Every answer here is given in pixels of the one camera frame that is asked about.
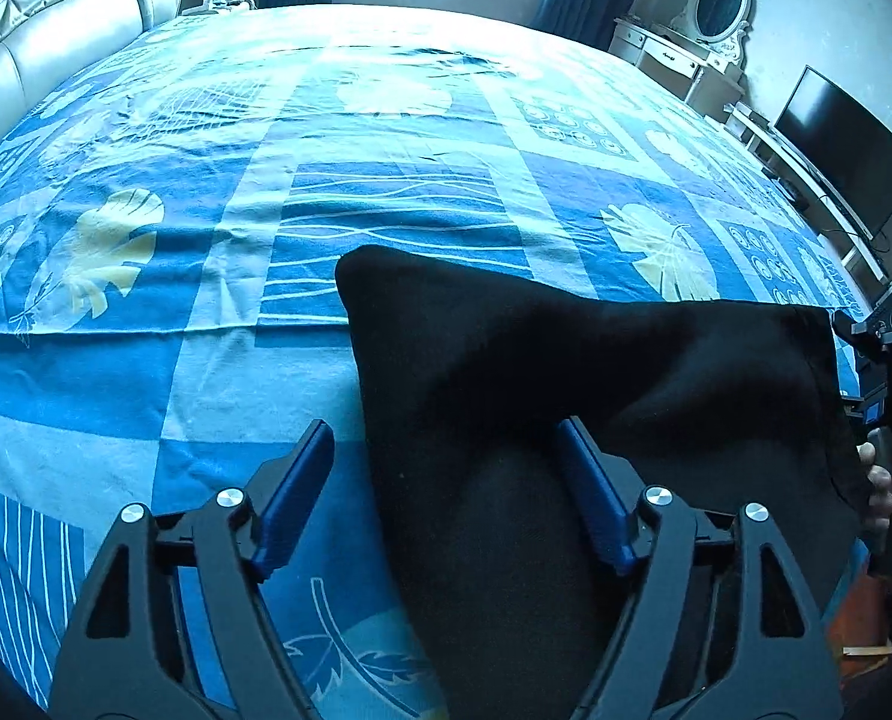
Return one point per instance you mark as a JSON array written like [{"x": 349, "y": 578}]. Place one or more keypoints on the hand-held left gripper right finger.
[{"x": 592, "y": 495}]

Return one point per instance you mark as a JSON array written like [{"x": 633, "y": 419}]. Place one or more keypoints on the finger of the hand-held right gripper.
[{"x": 847, "y": 326}]

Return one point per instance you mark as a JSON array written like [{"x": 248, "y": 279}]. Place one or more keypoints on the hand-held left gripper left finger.
[{"x": 296, "y": 495}]

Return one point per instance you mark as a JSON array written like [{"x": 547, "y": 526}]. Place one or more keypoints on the black pants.
[{"x": 491, "y": 360}]

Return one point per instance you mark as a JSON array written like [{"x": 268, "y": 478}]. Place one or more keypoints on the person's right hand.
[{"x": 879, "y": 486}]

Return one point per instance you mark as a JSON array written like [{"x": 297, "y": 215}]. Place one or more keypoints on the blue leaf-print bed sheet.
[{"x": 191, "y": 375}]

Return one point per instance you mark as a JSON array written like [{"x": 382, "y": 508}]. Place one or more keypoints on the white TV cabinet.
[{"x": 798, "y": 174}]

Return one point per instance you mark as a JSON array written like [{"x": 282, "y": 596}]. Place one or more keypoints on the black flat-screen TV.
[{"x": 843, "y": 150}]

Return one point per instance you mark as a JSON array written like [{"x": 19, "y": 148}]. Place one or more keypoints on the white dressing table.
[{"x": 671, "y": 60}]

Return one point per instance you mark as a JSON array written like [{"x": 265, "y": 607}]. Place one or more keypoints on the oval white-framed mirror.
[{"x": 719, "y": 4}]

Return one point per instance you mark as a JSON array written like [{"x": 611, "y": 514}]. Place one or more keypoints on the tufted leather headboard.
[{"x": 63, "y": 30}]

